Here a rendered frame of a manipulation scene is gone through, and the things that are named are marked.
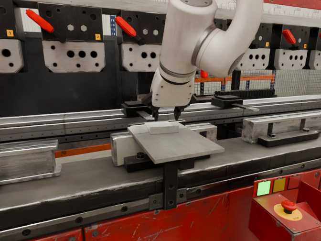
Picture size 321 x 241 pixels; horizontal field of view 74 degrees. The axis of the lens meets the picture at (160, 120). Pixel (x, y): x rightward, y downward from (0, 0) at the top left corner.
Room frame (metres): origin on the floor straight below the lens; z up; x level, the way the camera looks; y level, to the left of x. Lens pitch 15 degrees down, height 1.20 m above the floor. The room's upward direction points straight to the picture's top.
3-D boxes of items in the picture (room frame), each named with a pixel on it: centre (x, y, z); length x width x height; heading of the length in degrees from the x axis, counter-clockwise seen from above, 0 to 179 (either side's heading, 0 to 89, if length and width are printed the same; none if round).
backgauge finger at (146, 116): (0.86, 0.08, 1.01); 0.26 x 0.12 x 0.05; 21
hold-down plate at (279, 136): (0.87, -0.56, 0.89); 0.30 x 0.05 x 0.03; 111
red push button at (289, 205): (0.53, -0.37, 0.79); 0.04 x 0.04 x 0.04
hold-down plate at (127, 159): (0.67, -0.03, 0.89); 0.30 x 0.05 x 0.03; 111
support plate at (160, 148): (0.57, -0.02, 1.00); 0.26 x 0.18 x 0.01; 21
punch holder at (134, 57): (0.70, 0.05, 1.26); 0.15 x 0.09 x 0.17; 111
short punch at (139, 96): (0.71, 0.03, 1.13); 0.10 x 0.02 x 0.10; 111
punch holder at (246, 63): (0.84, -0.32, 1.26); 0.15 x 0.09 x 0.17; 111
